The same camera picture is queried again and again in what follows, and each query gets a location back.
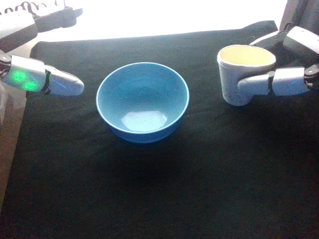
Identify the white paper cup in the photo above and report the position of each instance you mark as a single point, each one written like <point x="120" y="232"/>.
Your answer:
<point x="230" y="82"/>

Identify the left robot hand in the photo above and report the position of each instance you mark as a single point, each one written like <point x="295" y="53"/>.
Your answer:
<point x="27" y="72"/>

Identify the white backdrop sheet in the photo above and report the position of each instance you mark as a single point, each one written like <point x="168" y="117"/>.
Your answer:
<point x="162" y="15"/>

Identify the blue bowl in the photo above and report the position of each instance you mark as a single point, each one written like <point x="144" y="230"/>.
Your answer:
<point x="142" y="99"/>

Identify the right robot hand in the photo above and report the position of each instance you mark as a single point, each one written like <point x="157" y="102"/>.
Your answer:
<point x="286" y="82"/>

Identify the black table cloth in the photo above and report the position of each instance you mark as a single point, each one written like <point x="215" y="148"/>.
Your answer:
<point x="159" y="186"/>

